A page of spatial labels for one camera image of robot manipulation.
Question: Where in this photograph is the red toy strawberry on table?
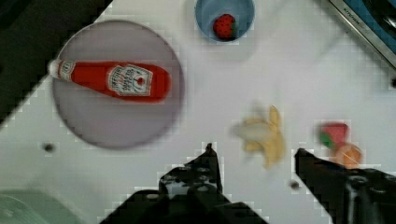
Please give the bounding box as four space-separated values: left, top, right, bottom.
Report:
319 122 349 149

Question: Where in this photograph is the peeled toy banana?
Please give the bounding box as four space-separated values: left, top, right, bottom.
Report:
231 105 285 169

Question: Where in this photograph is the red ketchup bottle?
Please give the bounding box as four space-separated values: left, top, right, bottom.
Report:
48 60 172 104

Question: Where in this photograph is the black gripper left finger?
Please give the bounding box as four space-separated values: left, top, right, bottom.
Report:
100 144 268 224

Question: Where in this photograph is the toy orange half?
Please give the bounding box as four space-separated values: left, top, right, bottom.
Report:
334 143 362 169

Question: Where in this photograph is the green colander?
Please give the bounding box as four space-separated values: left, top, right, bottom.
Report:
0 190 85 224

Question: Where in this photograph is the grey round plate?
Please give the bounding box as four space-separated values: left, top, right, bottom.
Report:
48 20 184 149

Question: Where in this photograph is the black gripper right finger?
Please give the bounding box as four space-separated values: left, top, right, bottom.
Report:
294 148 396 224

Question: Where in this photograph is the red toy strawberry in bowl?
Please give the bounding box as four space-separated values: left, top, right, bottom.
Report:
212 14 236 40

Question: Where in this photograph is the small blue bowl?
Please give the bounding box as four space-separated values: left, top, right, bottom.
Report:
193 0 256 44

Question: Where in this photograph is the silver black toaster oven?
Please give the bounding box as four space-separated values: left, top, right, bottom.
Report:
327 0 396 68

